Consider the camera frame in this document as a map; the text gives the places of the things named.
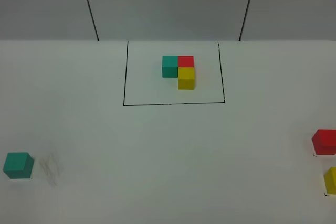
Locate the yellow template block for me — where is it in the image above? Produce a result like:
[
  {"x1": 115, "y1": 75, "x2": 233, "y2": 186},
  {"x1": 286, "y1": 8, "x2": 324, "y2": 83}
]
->
[{"x1": 178, "y1": 67, "x2": 195, "y2": 90}]

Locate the red template block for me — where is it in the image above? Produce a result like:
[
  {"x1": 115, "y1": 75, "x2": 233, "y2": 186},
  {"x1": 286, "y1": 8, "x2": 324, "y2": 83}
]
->
[{"x1": 178, "y1": 56, "x2": 194, "y2": 68}]

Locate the green template block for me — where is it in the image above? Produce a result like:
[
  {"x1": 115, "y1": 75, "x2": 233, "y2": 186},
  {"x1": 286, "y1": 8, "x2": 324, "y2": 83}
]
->
[{"x1": 162, "y1": 56, "x2": 179, "y2": 78}]

